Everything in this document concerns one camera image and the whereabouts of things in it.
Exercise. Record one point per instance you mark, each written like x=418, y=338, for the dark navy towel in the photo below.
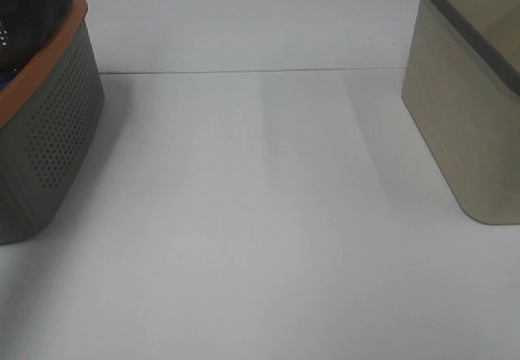
x=26, y=25

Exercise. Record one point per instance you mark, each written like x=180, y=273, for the beige basket with grey rim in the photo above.
x=461, y=88

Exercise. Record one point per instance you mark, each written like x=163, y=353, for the grey perforated basket orange rim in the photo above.
x=49, y=114

